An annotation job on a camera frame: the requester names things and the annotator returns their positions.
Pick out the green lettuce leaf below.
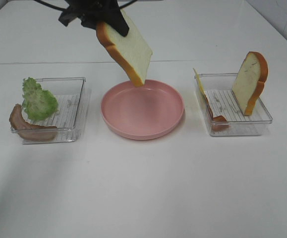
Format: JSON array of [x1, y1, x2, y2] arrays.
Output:
[[22, 77, 58, 121]]

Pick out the clear right plastic tray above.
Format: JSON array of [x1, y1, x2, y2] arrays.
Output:
[[196, 73, 273, 136]]

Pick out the pink round plate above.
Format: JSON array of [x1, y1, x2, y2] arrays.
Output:
[[101, 80, 184, 140]]

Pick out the yellow cheese slice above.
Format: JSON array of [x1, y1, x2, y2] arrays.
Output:
[[193, 68, 208, 112]]

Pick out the tray bacon strip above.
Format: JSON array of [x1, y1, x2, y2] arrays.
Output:
[[203, 94, 229, 131], [9, 104, 57, 141]]

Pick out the clear plastic tray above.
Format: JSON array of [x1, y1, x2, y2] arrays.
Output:
[[196, 73, 273, 136], [10, 77, 90, 144]]

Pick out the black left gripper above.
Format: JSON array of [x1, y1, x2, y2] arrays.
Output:
[[58, 0, 129, 37]]

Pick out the upright bread slice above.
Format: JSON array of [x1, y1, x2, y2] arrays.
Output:
[[232, 52, 269, 116]]

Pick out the clear left plastic tray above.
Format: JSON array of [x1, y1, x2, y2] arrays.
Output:
[[10, 77, 90, 144]]

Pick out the white bread slice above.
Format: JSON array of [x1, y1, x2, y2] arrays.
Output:
[[96, 9, 153, 87]]

